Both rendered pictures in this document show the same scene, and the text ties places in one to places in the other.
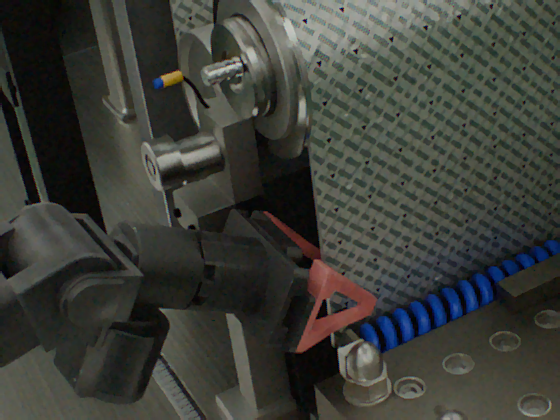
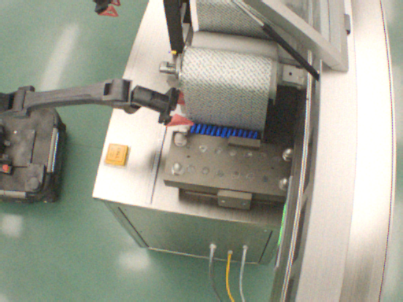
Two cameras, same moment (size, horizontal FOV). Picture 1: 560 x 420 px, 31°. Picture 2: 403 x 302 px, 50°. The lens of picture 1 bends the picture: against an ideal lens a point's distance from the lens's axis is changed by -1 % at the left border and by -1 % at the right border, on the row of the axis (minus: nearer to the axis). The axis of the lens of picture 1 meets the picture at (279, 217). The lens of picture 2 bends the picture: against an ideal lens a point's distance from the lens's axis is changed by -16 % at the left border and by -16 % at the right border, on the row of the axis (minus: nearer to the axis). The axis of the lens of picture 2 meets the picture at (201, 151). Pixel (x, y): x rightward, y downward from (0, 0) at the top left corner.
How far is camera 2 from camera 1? 1.02 m
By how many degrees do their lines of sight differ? 41
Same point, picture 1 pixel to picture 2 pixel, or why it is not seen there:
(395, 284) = (207, 119)
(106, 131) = not seen: outside the picture
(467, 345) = (210, 145)
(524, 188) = (250, 119)
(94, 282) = (116, 104)
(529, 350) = (219, 156)
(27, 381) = (146, 66)
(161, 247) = (140, 97)
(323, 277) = (174, 119)
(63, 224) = (120, 87)
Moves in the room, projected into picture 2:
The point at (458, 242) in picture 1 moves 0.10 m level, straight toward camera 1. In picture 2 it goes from (227, 120) to (204, 142)
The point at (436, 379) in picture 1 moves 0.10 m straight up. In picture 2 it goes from (195, 149) to (193, 134)
